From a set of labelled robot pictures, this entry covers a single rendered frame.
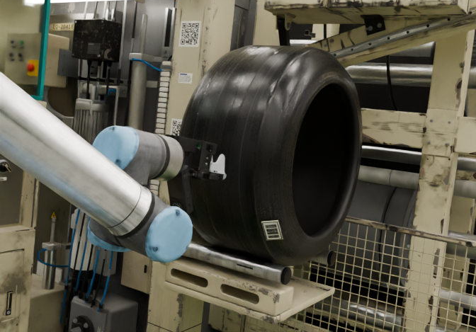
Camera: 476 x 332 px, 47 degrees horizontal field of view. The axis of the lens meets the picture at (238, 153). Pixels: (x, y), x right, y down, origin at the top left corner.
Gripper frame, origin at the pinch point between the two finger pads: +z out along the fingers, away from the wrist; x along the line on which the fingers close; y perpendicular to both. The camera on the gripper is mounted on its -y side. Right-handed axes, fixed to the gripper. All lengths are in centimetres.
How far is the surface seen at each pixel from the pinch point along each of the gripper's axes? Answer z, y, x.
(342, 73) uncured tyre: 30.5, 33.1, -12.5
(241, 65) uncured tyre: 7.1, 28.5, 4.4
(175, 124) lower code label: 20.8, 12.9, 33.8
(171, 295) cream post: 27, -38, 29
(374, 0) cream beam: 42, 57, -14
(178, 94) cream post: 19.8, 21.9, 33.9
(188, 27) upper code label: 17, 42, 33
